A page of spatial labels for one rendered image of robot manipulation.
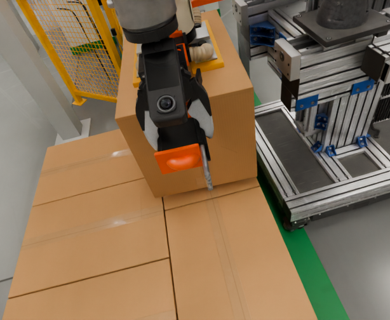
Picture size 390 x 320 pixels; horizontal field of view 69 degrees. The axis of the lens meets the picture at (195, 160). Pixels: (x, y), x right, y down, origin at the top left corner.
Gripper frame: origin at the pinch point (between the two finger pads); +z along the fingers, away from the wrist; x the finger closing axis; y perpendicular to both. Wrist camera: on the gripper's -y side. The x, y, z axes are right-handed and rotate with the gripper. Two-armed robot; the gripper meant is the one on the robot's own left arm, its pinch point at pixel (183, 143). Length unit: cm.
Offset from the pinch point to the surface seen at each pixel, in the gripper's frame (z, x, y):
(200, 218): 61, 4, 23
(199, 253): 61, 7, 9
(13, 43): 29, 105, 158
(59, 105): 80, 101, 159
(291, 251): 115, -36, 27
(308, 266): 115, -41, 17
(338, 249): 115, -59, 23
